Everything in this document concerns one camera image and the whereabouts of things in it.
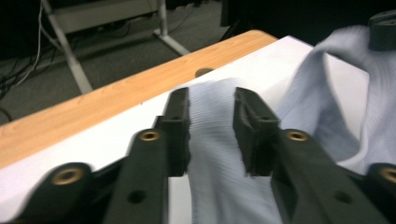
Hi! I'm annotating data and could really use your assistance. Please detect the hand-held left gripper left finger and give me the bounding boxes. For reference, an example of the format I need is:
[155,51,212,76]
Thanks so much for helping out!
[155,87,191,177]

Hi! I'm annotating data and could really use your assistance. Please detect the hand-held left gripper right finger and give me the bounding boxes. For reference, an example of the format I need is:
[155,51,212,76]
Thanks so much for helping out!
[233,87,281,176]

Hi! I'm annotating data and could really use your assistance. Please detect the light blue garment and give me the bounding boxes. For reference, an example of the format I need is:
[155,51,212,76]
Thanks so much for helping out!
[186,24,396,224]

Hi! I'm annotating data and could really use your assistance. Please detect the white table mat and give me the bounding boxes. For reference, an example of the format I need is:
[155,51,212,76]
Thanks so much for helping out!
[0,35,370,224]

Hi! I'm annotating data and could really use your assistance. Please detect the metal stand frame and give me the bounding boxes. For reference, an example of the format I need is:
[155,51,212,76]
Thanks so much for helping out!
[40,0,191,94]

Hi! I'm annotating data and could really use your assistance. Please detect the white floor cable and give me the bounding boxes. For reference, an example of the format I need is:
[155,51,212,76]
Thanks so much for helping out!
[15,0,45,87]

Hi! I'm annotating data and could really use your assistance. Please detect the black floor cable bundle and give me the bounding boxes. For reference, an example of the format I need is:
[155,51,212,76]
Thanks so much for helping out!
[0,52,35,124]

